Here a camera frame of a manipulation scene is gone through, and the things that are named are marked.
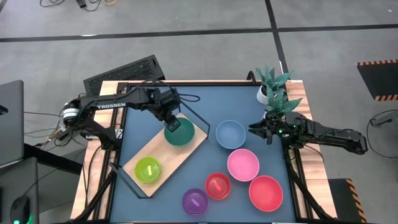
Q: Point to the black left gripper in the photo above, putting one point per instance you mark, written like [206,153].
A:
[166,104]

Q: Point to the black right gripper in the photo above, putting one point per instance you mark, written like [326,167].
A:
[281,132]

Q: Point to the blue opaque bowl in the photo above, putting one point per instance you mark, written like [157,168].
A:
[230,134]

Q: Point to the pink opaque bowl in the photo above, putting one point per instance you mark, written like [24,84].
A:
[243,165]

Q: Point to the lime translucent plastic bowl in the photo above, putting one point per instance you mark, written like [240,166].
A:
[147,169]

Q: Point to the coral red opaque bowl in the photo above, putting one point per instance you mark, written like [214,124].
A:
[265,193]

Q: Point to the orange-red translucent plastic bowl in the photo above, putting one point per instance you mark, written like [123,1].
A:
[217,185]

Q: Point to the purple translucent plastic bowl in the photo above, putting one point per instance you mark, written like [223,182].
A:
[195,202]

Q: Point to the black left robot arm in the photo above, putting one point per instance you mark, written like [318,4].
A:
[109,104]

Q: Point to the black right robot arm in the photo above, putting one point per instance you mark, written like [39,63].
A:
[335,135]

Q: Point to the green plant in white pot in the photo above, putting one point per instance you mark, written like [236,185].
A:
[281,105]
[270,81]

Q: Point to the black perforated floor mat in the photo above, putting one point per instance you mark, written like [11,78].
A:
[124,73]

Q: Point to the black hazard-striped floor mat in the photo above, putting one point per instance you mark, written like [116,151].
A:
[345,199]
[379,79]

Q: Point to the black power adapter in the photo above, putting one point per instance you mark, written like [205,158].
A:
[81,3]

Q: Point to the grey laptop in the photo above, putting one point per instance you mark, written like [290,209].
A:
[11,124]

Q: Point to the black computer mouse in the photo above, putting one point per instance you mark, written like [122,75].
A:
[20,210]

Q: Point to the wooden shelf with black frame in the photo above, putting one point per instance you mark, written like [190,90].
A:
[161,155]

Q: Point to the black curved bracket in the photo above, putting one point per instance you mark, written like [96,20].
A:
[249,76]

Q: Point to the grey floor bracket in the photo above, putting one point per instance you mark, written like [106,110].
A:
[385,119]

